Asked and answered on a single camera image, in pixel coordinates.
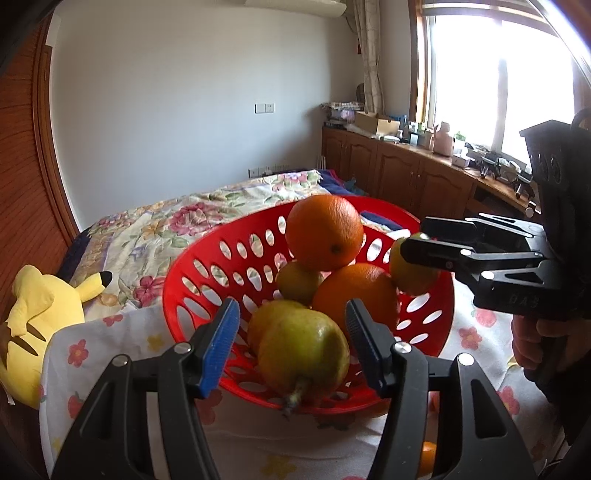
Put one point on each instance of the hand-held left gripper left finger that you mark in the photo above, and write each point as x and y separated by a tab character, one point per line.
217	350

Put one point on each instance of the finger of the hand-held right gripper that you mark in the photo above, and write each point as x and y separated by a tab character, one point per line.
438	258
448	227

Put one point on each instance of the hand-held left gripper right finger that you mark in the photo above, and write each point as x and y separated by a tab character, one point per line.
369	350

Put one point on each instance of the yellow-green apple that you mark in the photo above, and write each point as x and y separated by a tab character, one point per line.
411	281

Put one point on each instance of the large orange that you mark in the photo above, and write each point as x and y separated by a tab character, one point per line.
355	295
323	230

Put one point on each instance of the red perforated plastic basket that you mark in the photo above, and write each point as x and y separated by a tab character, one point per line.
171	304

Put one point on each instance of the yellow pear with stem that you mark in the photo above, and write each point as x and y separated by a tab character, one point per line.
300	355

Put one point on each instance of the green apple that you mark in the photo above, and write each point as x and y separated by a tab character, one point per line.
298	281

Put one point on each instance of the person's right hand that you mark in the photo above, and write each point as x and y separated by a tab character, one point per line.
526	344

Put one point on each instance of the small white box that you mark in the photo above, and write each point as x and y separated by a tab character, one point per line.
461	160

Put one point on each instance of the black gadget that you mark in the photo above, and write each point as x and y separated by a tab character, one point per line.
491	166

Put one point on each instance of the wooden cabinet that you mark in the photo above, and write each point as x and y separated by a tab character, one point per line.
392	170

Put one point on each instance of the green-capped bottle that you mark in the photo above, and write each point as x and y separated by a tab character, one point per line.
459	143

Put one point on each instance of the white plastic jug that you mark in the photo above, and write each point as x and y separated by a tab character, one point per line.
443	141

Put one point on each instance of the teal cloth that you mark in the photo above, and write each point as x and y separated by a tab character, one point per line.
355	185

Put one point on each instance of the white floral cloth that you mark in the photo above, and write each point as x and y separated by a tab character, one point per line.
277	438

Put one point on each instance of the small mandarin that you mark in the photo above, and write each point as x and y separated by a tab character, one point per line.
427	457

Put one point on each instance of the cardboard box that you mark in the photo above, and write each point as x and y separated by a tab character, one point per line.
374	123

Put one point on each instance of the floral quilt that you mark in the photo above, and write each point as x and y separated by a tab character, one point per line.
161	221

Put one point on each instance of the window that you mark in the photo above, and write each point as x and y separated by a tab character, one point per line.
485	69

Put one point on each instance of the stack of patterned boxes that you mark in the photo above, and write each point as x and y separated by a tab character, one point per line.
341	113

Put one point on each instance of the yellow plush toy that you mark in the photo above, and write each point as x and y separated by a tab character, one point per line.
37	314

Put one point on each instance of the patterned curtain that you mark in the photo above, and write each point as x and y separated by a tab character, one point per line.
369	55

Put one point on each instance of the brown wooden wardrobe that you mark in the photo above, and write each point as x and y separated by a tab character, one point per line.
23	184

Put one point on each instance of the low wall outlet strip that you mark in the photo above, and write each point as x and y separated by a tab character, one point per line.
268	170

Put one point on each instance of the white wall switch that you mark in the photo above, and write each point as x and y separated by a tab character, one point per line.
265	108

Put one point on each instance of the wall air conditioner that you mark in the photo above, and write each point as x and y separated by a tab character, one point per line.
300	5

